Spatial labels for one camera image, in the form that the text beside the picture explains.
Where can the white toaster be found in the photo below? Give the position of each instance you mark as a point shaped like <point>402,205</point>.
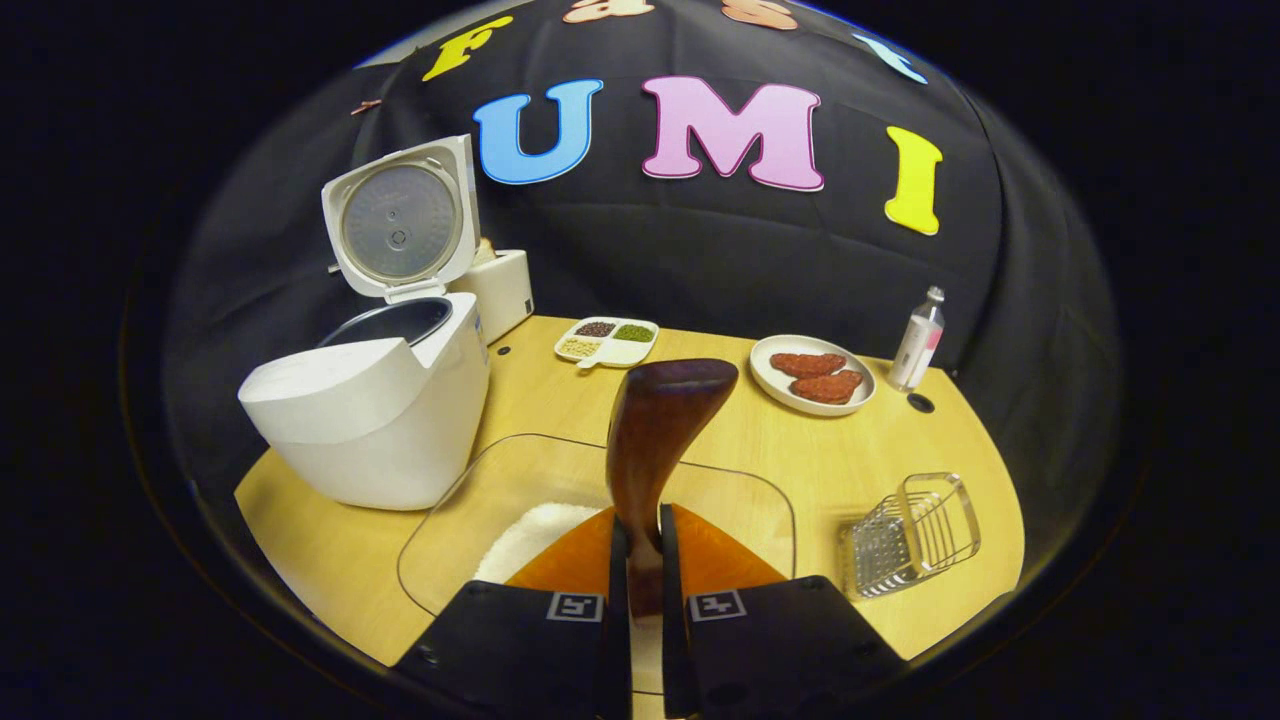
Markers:
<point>505,295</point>

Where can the clear glass bowl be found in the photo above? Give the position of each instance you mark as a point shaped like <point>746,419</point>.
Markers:
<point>470,480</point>

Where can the brown wooden spoon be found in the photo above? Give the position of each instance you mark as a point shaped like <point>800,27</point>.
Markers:
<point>660,420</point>

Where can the clear bottle pink label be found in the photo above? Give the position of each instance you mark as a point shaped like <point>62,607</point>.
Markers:
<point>915,350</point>

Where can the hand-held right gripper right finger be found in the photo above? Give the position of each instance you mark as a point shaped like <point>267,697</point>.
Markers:
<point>672,680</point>

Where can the black backdrop cloth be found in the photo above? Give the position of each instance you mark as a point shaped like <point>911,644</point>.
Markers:
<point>700,260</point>

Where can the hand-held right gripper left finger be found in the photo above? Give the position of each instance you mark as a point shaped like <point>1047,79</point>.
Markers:
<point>618,680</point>

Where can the pink clothes peg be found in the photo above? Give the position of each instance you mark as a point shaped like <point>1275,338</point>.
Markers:
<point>366,106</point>

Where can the white round plate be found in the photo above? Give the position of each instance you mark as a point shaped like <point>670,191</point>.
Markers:
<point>775,390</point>

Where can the white divided grain dish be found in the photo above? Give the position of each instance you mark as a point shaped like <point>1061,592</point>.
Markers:
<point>625,353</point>

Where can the toasted bread slice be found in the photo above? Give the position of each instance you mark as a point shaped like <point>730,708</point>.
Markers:
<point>485,252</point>

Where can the white rice cooker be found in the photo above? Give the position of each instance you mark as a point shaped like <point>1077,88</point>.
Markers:
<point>370,440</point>

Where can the red meat piece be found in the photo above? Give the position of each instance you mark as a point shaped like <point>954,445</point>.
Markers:
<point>805,365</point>
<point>828,388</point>

